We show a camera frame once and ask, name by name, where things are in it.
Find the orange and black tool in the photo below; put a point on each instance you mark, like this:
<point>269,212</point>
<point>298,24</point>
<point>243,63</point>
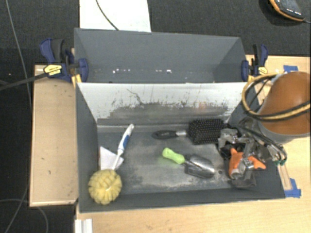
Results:
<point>234,157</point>

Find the grey metal bin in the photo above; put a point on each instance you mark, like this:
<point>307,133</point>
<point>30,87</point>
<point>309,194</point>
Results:
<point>158,57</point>

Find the black hairbrush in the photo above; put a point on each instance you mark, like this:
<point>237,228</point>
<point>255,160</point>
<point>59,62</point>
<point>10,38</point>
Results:
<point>206,130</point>

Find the white triangular piece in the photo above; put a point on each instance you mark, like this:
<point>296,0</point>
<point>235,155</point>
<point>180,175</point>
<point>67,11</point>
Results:
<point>107,158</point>

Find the pale wood board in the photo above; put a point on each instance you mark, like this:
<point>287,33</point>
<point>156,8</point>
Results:
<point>53,130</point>

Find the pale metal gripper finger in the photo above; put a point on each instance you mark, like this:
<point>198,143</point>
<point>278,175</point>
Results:
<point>245,165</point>
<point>228,137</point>

